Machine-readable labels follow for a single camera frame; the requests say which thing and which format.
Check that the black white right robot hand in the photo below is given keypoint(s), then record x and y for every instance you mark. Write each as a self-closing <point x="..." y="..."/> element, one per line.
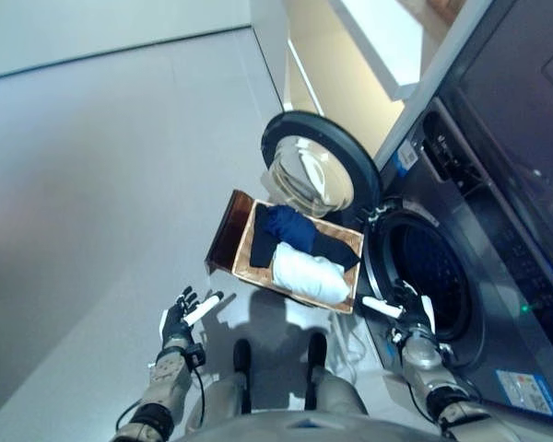
<point x="412" y="308"/>

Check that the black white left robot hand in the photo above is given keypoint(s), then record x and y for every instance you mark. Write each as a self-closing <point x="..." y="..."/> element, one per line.
<point x="177" y="322"/>

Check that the black garment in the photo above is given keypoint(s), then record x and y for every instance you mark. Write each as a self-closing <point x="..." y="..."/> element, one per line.
<point x="336" y="251"/>
<point x="262" y="248"/>

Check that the white garment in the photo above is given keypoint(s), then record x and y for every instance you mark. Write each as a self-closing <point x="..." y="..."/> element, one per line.
<point x="309" y="276"/>

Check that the navy blue garment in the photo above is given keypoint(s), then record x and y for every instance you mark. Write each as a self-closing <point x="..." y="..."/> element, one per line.
<point x="290" y="225"/>

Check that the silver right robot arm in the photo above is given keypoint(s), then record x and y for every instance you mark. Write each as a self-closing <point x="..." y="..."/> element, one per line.
<point x="426" y="368"/>

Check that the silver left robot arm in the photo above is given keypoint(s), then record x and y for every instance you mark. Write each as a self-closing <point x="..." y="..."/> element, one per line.
<point x="168" y="382"/>

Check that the dark grey washing machine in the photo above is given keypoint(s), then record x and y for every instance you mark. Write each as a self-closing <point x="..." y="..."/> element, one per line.
<point x="488" y="294"/>

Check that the round glass washing machine door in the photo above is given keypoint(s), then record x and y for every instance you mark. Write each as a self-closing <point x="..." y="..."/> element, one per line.
<point x="313" y="175"/>

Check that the rectangular wicker laundry basket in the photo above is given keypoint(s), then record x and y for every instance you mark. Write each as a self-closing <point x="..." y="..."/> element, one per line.
<point x="350" y="276"/>

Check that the silver right robot leg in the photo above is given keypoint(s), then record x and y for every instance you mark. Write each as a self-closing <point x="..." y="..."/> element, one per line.
<point x="336" y="387"/>

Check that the folded black garment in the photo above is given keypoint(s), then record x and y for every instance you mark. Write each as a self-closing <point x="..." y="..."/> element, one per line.
<point x="262" y="248"/>

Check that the blue white energy label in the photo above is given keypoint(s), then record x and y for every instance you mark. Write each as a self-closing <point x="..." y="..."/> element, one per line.
<point x="530" y="391"/>

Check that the blue barcode sticker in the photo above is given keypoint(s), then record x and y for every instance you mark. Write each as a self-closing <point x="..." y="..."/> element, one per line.
<point x="406" y="157"/>

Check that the silver robot torso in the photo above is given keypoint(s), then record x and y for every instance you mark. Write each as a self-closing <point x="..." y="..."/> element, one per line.
<point x="304" y="428"/>

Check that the dark grey stacked dryer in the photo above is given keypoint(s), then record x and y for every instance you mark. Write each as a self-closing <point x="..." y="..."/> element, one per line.
<point x="525" y="115"/>

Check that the white counter cabinet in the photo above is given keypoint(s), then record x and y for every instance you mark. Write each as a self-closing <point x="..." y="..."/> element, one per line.
<point x="332" y="69"/>

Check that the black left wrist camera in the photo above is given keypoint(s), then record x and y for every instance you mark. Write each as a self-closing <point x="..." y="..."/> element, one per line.
<point x="195" y="355"/>

